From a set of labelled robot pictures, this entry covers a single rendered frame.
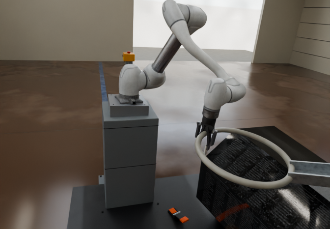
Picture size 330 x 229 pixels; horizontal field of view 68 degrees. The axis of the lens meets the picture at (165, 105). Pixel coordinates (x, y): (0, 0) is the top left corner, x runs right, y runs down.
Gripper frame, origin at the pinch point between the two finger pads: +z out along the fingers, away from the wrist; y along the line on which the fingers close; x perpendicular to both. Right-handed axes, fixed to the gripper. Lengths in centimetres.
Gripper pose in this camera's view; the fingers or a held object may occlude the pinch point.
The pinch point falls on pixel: (202, 147)
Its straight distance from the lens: 143.9
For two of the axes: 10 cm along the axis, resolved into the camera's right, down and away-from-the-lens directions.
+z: -1.4, 9.1, 4.0
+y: 7.0, 3.7, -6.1
